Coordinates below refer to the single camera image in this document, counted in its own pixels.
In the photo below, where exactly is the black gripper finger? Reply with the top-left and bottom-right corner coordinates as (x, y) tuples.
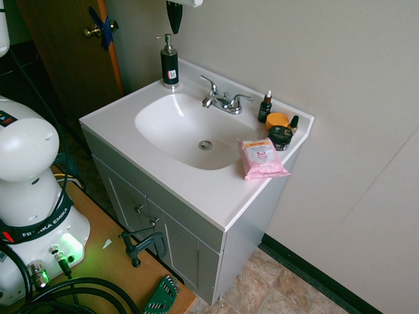
(173, 0), (184, 35)
(165, 0), (176, 34)

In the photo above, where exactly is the black sanitizer pump bottle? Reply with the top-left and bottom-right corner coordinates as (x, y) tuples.
(155, 33), (181, 90)

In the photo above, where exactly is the blue tape strip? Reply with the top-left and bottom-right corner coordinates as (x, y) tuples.
(88, 6), (115, 52)

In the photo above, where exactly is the brass door knob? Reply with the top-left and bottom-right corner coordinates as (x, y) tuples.
(82, 23), (101, 40)

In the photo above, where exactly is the brown wooden door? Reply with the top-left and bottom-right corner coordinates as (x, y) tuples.
(16, 0), (124, 122)

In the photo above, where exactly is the dark green dropper bottle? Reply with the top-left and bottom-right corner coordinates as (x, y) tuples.
(257, 90), (273, 124)

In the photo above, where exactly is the orange lidded jar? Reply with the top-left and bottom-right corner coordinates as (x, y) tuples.
(265, 112), (290, 132)

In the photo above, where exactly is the small black-capped bottle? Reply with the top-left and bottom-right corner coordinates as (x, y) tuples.
(287, 114), (301, 137)

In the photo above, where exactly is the black cosmetic jar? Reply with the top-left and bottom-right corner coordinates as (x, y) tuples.
(267, 125), (293, 152)

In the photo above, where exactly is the pink facial wipes pack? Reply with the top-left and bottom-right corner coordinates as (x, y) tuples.
(237, 137), (291, 181)

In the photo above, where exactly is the dark green clamp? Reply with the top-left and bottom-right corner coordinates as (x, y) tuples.
(54, 152), (81, 186)

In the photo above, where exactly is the white vanity top with sink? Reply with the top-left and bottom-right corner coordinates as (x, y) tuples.
(79, 58), (315, 233)

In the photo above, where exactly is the grey vanity cabinet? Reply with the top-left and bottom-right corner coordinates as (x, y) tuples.
(81, 127), (297, 307)

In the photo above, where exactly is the black C-clamp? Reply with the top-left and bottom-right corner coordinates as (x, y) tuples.
(118, 228), (168, 270)

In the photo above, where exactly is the green hex key set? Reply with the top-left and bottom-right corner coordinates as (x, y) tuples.
(142, 275), (182, 314)

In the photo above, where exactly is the black baseboard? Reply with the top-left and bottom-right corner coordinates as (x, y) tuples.
(260, 234), (384, 314)

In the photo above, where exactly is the silver base connector plug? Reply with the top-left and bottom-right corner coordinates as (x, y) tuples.
(27, 260), (50, 292)

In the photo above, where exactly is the chrome two-handle faucet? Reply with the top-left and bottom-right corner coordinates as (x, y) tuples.
(199, 75), (255, 116)

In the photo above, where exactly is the yellow cable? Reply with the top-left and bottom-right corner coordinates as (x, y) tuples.
(53, 173), (82, 188)

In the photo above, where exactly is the thin black connector cable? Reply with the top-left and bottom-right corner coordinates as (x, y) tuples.
(48, 247), (73, 281)

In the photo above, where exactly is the thick black base cable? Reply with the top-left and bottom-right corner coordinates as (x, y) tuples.
(12, 277), (142, 314)

